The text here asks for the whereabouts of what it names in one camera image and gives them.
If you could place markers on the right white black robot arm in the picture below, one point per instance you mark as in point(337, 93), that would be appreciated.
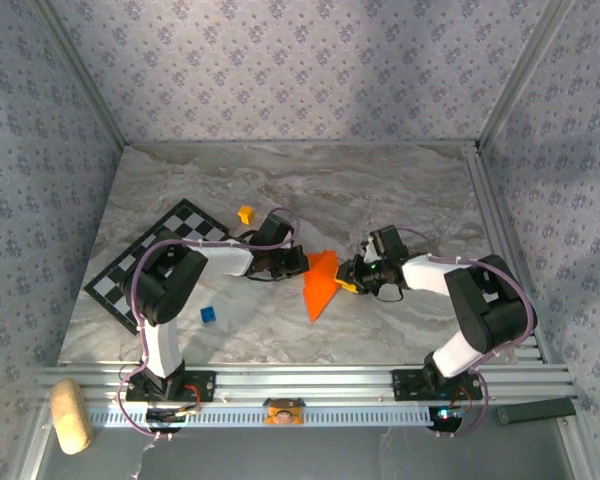
point(427, 274)

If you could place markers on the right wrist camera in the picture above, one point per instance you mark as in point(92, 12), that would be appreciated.
point(370, 251)

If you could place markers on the orange cloth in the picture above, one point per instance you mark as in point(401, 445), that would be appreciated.
point(320, 285)

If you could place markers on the orange cartoon figure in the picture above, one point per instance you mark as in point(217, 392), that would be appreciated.
point(283, 412)

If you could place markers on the tan cork block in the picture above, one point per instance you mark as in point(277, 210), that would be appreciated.
point(70, 415)

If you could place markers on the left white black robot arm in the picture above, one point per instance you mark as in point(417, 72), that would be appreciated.
point(225, 257)

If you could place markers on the black flat bar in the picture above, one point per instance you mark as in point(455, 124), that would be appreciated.
point(535, 411)

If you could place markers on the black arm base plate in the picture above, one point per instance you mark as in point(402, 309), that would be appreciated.
point(205, 385)
point(405, 385)

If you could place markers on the wide aluminium rail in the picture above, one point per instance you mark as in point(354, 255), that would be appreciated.
point(305, 382)

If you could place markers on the aluminium frame post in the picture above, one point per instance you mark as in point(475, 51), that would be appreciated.
point(520, 75)
point(32, 450)
point(580, 450)
point(88, 75)

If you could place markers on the slotted aluminium side rail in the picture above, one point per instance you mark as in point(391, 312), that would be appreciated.
point(485, 200)

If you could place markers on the blue cube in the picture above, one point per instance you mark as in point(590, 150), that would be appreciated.
point(208, 315)

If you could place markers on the black controller board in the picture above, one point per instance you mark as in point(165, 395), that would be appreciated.
point(447, 416)
point(162, 416)

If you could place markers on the yellow cube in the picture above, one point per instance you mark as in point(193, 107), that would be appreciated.
point(246, 214)

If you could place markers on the black white checkerboard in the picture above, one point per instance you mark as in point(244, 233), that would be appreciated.
point(180, 220)

